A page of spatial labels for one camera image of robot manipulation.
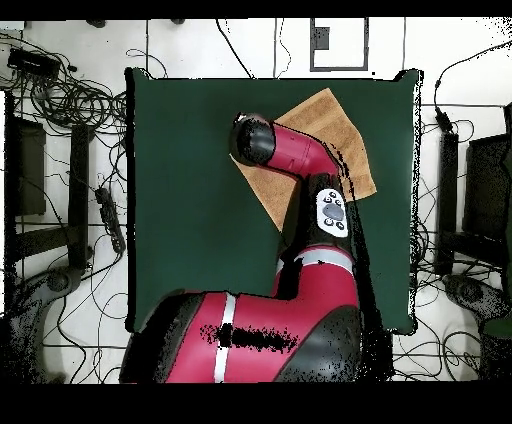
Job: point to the grey tripod base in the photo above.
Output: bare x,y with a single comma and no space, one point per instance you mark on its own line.
472,292
60,280

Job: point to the black power strip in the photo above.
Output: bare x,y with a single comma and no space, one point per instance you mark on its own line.
110,218

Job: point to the dark green table cloth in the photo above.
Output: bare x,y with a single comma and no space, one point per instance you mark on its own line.
180,240

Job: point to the black electronics box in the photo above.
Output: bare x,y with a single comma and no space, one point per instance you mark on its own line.
32,62

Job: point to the grey floor outlet frame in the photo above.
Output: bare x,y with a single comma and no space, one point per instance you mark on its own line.
320,38

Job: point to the orange terry towel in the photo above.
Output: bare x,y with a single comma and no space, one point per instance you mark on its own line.
336,128

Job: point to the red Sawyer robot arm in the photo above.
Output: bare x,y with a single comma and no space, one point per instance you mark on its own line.
296,152

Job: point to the black metal frame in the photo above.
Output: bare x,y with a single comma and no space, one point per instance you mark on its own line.
486,180
78,180

